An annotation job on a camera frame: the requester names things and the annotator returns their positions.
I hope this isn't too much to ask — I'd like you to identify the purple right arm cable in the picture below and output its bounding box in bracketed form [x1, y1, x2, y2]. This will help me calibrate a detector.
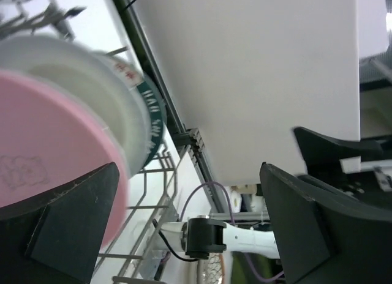
[179, 181, 285, 282]

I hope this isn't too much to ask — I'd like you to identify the grey wire dish rack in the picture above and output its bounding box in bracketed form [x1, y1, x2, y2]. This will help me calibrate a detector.
[1, 0, 181, 283]

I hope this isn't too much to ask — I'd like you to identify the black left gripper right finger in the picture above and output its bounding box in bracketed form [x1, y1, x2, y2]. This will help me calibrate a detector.
[260, 163, 391, 283]

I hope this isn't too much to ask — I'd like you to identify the white shallow bowl plate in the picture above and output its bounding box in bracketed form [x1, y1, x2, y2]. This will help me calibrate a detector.
[1, 35, 150, 175]

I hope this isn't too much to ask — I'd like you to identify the green rimmed printed plate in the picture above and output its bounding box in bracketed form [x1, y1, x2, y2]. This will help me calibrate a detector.
[109, 56, 167, 167]

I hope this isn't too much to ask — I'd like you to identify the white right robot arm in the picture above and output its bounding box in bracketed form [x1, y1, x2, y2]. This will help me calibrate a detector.
[153, 127, 391, 262]

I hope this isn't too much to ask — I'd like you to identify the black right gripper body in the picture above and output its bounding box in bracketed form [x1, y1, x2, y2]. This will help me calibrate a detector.
[293, 127, 391, 204]

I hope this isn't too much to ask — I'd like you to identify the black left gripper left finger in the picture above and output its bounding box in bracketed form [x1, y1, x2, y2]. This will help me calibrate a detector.
[1, 162, 119, 284]

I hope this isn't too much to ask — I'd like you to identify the pink plastic plate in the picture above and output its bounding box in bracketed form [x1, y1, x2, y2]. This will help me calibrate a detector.
[1, 70, 129, 245]

